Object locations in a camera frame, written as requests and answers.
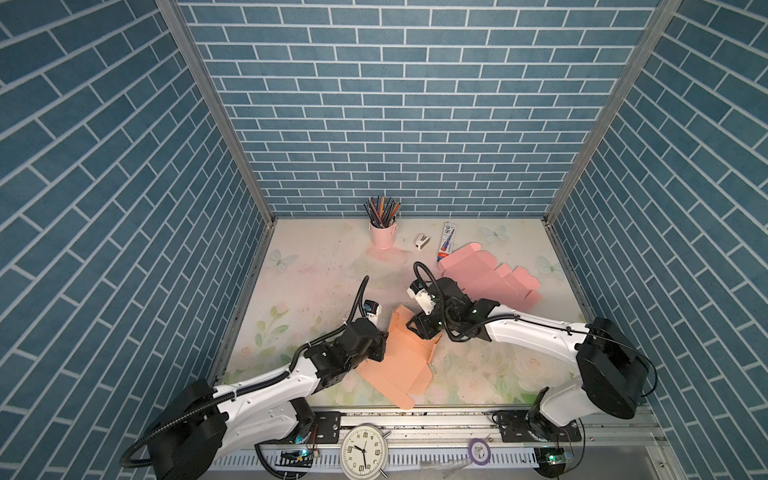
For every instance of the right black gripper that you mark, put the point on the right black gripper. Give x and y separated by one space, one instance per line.
422 329

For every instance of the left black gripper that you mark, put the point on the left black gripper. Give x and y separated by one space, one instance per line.
380 341

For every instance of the orange paper box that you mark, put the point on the orange paper box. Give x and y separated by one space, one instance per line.
404 372

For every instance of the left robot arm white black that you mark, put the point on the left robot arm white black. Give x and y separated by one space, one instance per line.
204 423

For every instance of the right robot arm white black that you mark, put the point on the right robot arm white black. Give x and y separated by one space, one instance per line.
611 373

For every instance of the pink flat paper box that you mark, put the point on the pink flat paper box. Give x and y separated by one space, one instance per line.
479 274

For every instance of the toothpaste tube packet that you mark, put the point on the toothpaste tube packet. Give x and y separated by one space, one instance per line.
446 244

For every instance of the pink pencil cup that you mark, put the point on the pink pencil cup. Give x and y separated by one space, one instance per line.
383 238

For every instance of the white alarm clock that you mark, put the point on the white alarm clock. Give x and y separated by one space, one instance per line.
364 453

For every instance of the coloured pencils bunch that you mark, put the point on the coloured pencils bunch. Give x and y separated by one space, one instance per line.
382 211

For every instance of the left circuit board green led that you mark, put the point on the left circuit board green led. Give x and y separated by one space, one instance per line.
298 458

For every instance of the circuit board green led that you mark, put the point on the circuit board green led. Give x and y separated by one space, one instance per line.
551 462
298 458

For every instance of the purple tape roll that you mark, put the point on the purple tape roll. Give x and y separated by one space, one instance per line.
479 452

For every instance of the right circuit board green led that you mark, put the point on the right circuit board green led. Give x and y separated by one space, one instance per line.
551 462

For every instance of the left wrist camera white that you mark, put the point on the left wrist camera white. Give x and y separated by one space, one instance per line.
371 310

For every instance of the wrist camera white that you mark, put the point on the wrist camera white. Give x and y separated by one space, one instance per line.
418 292
371 310

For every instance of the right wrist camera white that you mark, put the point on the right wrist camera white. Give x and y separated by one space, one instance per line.
418 292

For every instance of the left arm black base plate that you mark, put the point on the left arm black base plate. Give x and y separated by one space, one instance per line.
317 428

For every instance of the aluminium front rail frame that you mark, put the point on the aluminium front rail frame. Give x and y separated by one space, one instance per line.
442 435

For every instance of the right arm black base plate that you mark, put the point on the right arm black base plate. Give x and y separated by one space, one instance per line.
520 426

